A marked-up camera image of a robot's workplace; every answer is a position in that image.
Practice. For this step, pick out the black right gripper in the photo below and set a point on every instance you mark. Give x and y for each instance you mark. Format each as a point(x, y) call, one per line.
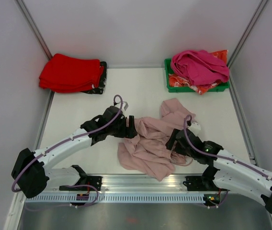
point(170, 141)

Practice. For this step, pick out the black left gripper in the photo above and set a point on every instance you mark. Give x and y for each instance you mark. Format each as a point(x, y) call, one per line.
point(130, 133)

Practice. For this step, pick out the light pink trousers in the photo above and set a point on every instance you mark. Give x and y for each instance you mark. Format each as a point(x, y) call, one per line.
point(147, 151)

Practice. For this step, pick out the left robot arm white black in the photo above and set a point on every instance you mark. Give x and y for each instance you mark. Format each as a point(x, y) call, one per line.
point(34, 171)

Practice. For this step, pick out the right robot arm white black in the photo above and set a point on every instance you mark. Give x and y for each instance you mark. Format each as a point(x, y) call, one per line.
point(223, 170)

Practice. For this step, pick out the folded black patterned trousers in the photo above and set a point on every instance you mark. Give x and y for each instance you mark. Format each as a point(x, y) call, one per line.
point(102, 83)

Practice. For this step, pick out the orange floral trousers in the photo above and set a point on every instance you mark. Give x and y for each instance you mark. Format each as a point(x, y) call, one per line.
point(197, 71)

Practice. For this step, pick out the magenta crumpled trousers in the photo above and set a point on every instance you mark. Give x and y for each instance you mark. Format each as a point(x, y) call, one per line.
point(199, 67)

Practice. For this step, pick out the folded red trousers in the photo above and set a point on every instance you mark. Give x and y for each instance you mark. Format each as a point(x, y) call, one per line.
point(63, 74)

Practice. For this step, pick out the green plastic bin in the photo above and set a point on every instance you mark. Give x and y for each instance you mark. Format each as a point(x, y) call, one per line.
point(176, 84)

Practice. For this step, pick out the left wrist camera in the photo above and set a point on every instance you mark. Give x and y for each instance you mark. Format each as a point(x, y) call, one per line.
point(123, 105)

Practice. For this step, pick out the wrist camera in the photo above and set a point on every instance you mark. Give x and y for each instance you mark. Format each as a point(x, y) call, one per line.
point(195, 128)
point(123, 105)

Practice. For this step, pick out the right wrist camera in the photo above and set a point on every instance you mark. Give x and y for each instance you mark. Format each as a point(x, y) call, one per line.
point(195, 128)

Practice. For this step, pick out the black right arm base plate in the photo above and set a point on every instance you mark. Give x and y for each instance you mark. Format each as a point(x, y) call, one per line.
point(201, 184)

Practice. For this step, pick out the aluminium mounting rail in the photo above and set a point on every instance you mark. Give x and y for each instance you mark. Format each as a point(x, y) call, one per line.
point(141, 183)

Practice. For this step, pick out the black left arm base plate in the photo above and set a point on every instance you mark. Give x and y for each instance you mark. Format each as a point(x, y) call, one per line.
point(87, 184)

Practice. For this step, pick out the slotted grey cable duct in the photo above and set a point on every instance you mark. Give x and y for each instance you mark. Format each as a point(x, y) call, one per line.
point(117, 198)

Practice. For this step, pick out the right aluminium frame post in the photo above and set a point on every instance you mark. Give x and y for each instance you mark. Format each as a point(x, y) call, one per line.
point(249, 28)

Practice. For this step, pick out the aluminium frame post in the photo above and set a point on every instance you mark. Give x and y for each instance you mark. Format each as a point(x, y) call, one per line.
point(34, 28)
point(249, 28)

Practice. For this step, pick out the left aluminium frame post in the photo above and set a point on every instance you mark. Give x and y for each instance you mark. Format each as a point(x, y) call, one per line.
point(34, 28)

